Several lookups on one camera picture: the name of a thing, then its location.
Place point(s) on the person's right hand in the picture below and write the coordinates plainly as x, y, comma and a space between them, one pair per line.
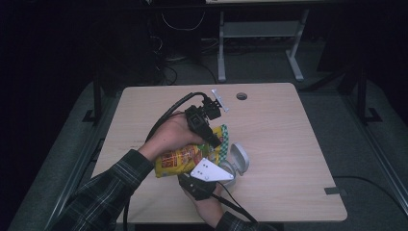
210, 208

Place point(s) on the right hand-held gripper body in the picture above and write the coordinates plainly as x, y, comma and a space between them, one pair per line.
210, 171

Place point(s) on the grey tape piece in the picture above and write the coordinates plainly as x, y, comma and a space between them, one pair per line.
333, 191

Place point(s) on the grey round container with lid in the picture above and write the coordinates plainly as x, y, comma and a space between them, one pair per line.
240, 158

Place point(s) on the person's left hand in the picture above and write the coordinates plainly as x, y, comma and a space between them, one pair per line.
168, 136

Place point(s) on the black metal stand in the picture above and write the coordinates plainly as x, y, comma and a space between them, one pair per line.
362, 96
97, 96

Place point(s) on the white metal framed desk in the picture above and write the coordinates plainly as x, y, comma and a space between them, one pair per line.
256, 29

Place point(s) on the yellow seasoning pouch green spout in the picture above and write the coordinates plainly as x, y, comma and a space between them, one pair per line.
179, 160

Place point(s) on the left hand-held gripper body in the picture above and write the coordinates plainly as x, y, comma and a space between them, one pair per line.
196, 118

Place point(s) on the grey metal floor rail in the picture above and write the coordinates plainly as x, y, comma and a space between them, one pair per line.
69, 189
378, 150

